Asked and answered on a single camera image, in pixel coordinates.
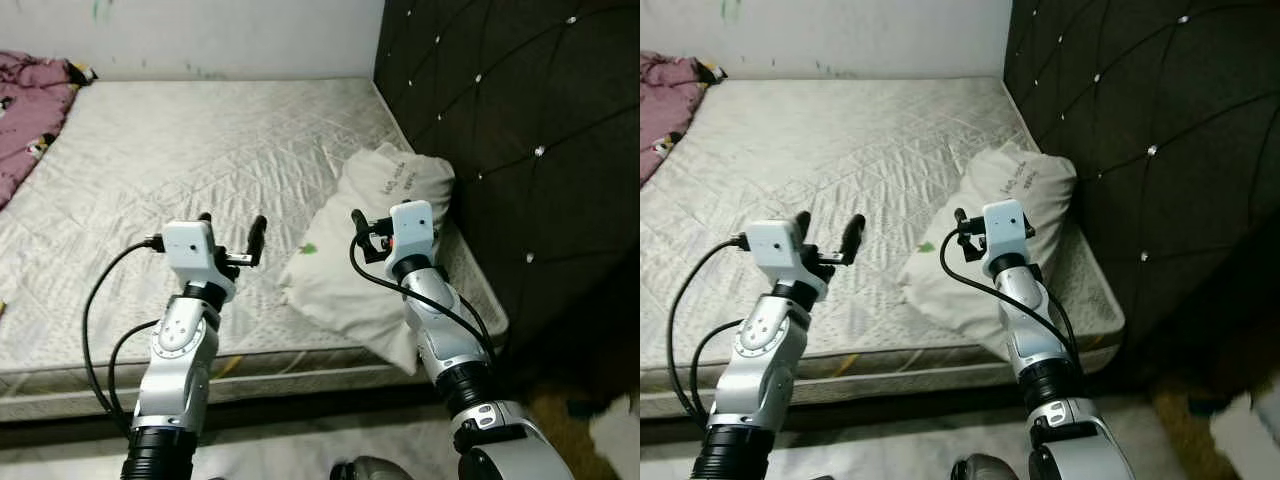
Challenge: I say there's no grey robot left leg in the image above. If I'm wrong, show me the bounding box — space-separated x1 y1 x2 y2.
330 455 386 480
950 455 1006 480

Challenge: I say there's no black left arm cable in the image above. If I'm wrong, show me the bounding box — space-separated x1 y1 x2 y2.
667 235 751 426
690 318 746 431
107 320 161 436
82 238 166 431

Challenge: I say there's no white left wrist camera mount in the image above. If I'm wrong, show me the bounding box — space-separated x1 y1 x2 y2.
162 220 236 301
745 220 826 296

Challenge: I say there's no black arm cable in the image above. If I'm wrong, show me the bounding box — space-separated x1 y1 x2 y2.
690 318 746 431
107 320 161 436
82 238 166 431
350 235 496 361
940 232 1081 356
667 235 751 426

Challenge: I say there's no shaggy brown white rug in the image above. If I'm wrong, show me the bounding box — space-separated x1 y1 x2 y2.
530 385 641 480
1150 385 1280 480

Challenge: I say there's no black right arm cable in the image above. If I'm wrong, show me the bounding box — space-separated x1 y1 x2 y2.
350 235 496 361
940 232 1081 356

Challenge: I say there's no dark tufted headboard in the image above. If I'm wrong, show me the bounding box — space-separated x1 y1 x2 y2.
1003 0 1280 391
375 0 641 401

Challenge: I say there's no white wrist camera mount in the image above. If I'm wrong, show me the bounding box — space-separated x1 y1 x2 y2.
980 198 1036 279
745 220 826 296
388 200 438 269
162 220 236 301

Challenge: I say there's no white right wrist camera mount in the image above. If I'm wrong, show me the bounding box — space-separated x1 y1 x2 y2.
980 198 1036 279
388 200 438 269

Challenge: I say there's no cream pillow with green tree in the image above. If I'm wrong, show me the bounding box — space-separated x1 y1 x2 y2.
278 143 459 376
897 140 1079 361

